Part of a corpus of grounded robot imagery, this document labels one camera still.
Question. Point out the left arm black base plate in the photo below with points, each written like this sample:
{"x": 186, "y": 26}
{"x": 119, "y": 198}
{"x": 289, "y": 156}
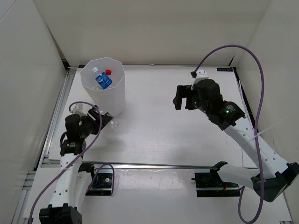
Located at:
{"x": 103, "y": 184}

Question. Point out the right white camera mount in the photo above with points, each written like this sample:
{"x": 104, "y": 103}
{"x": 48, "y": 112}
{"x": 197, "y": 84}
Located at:
{"x": 198, "y": 75}

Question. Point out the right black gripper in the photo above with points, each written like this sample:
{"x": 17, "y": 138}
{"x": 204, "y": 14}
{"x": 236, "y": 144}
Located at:
{"x": 184, "y": 92}

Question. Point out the white octagonal plastic bin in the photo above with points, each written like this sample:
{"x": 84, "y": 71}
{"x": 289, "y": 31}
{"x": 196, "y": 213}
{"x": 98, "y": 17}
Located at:
{"x": 112, "y": 99}

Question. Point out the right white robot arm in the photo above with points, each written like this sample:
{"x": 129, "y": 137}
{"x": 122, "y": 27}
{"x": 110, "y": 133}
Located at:
{"x": 272, "y": 175}

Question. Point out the Pepsi black cap bottle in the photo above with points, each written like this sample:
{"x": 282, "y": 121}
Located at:
{"x": 113, "y": 124}

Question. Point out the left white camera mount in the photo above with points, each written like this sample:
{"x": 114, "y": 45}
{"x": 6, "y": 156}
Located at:
{"x": 77, "y": 109}

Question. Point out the white zip tie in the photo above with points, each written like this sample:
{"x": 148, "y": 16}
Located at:
{"x": 261, "y": 132}

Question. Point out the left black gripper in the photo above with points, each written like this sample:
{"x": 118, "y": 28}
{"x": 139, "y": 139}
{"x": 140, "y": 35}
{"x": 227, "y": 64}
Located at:
{"x": 96, "y": 115}

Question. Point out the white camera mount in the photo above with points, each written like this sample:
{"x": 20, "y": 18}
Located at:
{"x": 198, "y": 75}
{"x": 77, "y": 109}

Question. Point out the blue label white cap bottle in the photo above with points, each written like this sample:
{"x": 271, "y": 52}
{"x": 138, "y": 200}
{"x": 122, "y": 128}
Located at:
{"x": 102, "y": 79}

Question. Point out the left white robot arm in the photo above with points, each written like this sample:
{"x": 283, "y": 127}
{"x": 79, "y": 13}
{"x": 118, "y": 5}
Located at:
{"x": 75, "y": 176}

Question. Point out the aluminium frame rail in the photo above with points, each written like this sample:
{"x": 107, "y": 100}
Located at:
{"x": 58, "y": 111}

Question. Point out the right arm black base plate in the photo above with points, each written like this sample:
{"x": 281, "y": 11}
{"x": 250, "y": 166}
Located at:
{"x": 208, "y": 186}

